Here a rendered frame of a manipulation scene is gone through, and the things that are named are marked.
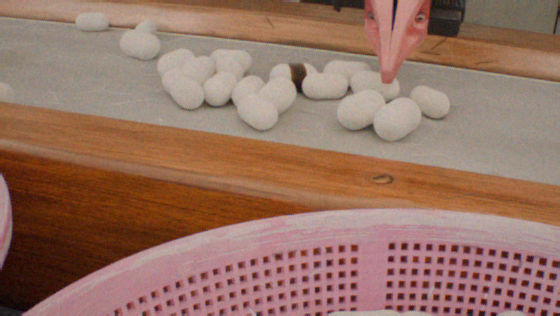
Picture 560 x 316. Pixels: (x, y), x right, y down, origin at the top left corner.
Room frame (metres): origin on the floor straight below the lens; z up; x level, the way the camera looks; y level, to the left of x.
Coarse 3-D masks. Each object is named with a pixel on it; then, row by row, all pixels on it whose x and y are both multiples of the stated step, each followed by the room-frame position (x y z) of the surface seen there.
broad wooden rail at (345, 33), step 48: (0, 0) 0.69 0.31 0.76; (48, 0) 0.68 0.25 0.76; (96, 0) 0.67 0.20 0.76; (144, 0) 0.67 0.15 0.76; (192, 0) 0.68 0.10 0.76; (240, 0) 0.70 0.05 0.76; (336, 48) 0.59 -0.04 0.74; (432, 48) 0.58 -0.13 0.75; (480, 48) 0.58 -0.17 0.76; (528, 48) 0.58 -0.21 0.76
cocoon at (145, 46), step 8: (128, 32) 0.53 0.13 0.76; (136, 32) 0.53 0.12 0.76; (120, 40) 0.53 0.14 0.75; (128, 40) 0.52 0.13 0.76; (136, 40) 0.52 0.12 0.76; (144, 40) 0.51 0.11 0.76; (152, 40) 0.52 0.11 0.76; (128, 48) 0.52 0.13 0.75; (136, 48) 0.51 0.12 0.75; (144, 48) 0.51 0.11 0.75; (152, 48) 0.51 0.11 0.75; (160, 48) 0.52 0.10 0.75; (136, 56) 0.52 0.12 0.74; (144, 56) 0.51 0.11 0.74; (152, 56) 0.52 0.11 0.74
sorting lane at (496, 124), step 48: (0, 48) 0.54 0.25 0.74; (48, 48) 0.55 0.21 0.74; (96, 48) 0.55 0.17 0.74; (192, 48) 0.57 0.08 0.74; (240, 48) 0.58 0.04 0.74; (288, 48) 0.59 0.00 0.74; (48, 96) 0.41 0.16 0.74; (96, 96) 0.42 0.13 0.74; (144, 96) 0.42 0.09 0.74; (480, 96) 0.48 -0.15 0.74; (528, 96) 0.50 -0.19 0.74; (336, 144) 0.36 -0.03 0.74; (384, 144) 0.36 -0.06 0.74; (432, 144) 0.37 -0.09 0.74; (480, 144) 0.37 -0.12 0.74; (528, 144) 0.38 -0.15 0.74
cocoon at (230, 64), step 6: (222, 60) 0.47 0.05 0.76; (228, 60) 0.46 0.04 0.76; (234, 60) 0.46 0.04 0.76; (216, 66) 0.47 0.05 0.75; (222, 66) 0.46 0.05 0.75; (228, 66) 0.46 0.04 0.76; (234, 66) 0.46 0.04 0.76; (240, 66) 0.46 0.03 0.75; (216, 72) 0.47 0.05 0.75; (234, 72) 0.45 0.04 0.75; (240, 72) 0.46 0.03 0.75; (240, 78) 0.46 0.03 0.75
